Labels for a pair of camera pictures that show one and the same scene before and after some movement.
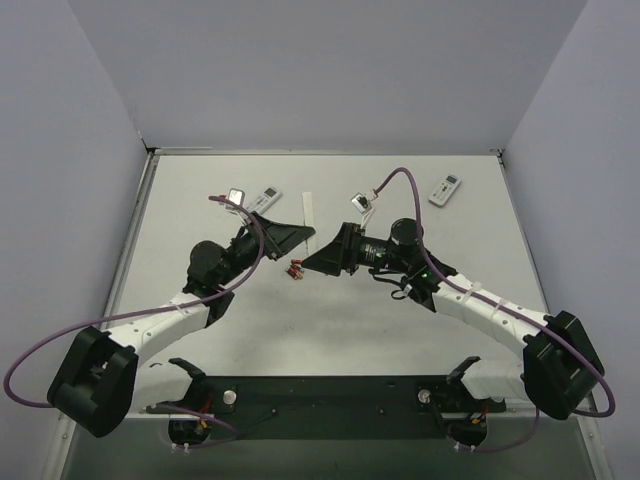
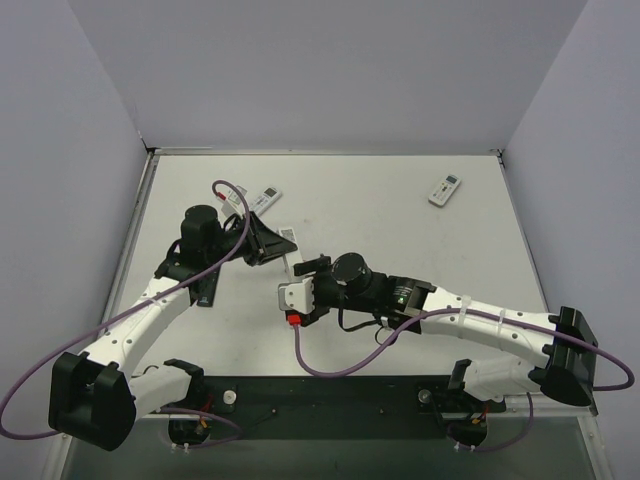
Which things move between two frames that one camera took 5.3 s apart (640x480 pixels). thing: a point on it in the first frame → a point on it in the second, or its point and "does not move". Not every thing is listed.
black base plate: x=329 y=407 does not move
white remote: x=308 y=218 → x=293 y=258
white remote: x=264 y=200 does not move
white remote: x=444 y=190 does not move
